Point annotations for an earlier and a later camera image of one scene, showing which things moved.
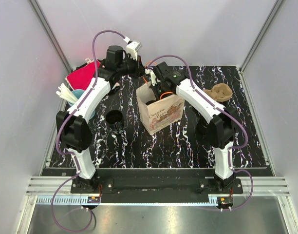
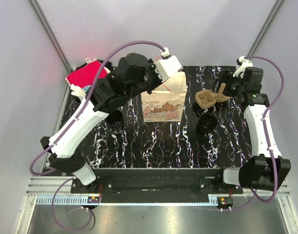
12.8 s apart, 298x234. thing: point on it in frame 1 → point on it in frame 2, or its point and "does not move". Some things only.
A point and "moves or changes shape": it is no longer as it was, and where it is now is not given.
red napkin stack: [80, 79] does not move
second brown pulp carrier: [220, 92] does not move
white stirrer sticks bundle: [65, 92] → [78, 91]
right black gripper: [154, 87] → [226, 77]
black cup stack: [202, 125] does not move
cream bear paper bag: [158, 116] moves or changes shape
